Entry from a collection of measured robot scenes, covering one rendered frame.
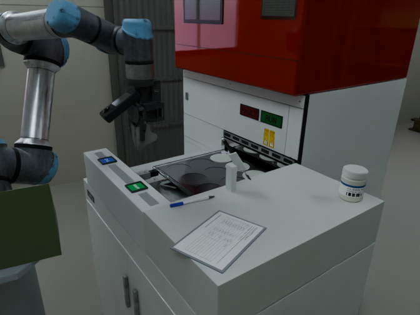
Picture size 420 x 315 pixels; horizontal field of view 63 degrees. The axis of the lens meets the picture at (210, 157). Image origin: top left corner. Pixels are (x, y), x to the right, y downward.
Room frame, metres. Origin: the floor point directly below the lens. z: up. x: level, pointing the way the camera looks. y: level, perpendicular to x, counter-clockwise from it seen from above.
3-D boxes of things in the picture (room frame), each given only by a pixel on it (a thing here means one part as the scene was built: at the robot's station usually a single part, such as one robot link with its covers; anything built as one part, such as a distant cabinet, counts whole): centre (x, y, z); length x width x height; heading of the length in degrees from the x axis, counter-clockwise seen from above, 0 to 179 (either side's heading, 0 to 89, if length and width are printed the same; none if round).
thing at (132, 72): (0.95, 0.19, 1.33); 0.08 x 0.08 x 0.05
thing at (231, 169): (0.98, -0.08, 1.03); 0.06 x 0.04 x 0.13; 126
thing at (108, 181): (1.08, 0.31, 0.89); 0.55 x 0.09 x 0.14; 36
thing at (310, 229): (0.87, -0.17, 0.89); 0.62 x 0.35 x 0.14; 126
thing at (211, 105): (1.53, -0.10, 1.02); 0.81 x 0.03 x 0.40; 36
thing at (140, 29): (0.95, 0.20, 1.41); 0.09 x 0.08 x 0.11; 51
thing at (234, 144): (1.38, -0.19, 0.89); 0.44 x 0.02 x 0.10; 36
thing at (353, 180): (0.94, -0.43, 1.01); 0.07 x 0.07 x 0.10
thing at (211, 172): (1.24, -0.03, 0.90); 0.34 x 0.34 x 0.01; 36
